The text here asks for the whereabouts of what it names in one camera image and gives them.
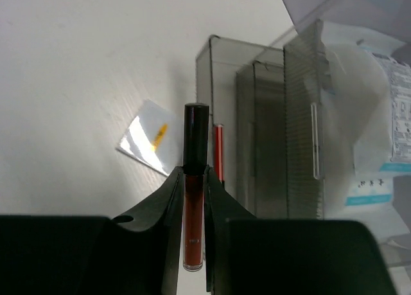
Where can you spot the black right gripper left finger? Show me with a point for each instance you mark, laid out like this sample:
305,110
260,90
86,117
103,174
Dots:
136,252

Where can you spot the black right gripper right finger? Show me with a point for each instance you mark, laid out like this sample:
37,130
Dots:
248,255

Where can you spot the clear acrylic makeup organizer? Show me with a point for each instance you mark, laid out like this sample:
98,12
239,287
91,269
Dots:
268,99

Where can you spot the white blue sachet packet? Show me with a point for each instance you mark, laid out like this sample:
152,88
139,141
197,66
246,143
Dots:
365,112

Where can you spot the white pad with yellow stick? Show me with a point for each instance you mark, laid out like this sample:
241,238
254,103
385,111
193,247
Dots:
154,138

